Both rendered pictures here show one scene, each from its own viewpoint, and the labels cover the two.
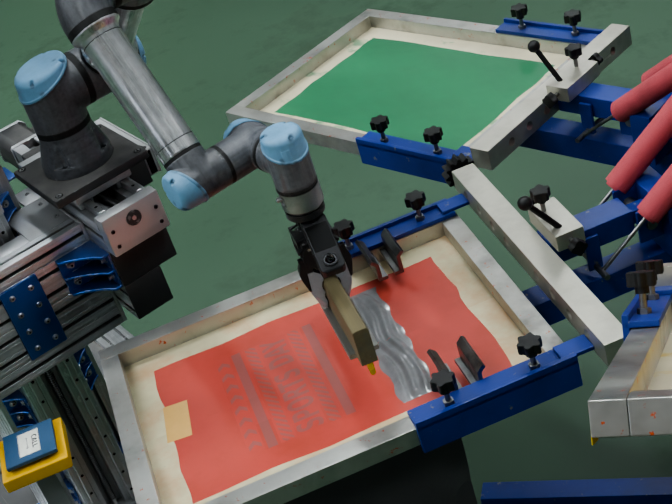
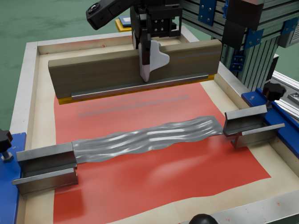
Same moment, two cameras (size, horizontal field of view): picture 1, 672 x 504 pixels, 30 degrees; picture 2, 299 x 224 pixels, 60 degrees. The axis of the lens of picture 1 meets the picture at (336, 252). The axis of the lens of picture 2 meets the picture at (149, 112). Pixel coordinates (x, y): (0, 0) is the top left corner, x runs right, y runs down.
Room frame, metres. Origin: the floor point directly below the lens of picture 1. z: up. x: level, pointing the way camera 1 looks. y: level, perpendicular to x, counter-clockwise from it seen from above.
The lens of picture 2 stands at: (1.83, -0.45, 1.38)
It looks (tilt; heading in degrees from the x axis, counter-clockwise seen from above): 40 degrees down; 82
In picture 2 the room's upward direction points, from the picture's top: straight up
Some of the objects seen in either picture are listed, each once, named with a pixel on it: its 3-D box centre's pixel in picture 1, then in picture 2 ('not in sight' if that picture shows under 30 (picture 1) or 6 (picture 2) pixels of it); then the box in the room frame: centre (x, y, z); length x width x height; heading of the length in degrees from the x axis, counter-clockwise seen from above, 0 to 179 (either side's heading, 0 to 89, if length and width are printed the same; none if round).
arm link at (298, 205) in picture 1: (299, 196); not in sight; (1.89, 0.03, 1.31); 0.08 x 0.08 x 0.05
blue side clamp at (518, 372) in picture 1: (494, 396); (7, 204); (1.62, -0.18, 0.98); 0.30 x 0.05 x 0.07; 98
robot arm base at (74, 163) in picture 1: (70, 140); not in sight; (2.41, 0.46, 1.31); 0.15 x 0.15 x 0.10
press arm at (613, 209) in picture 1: (586, 231); not in sight; (1.94, -0.47, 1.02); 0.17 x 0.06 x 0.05; 98
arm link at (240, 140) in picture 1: (248, 148); not in sight; (1.97, 0.09, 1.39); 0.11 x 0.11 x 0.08; 28
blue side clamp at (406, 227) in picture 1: (388, 243); (286, 140); (2.17, -0.11, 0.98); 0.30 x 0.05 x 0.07; 98
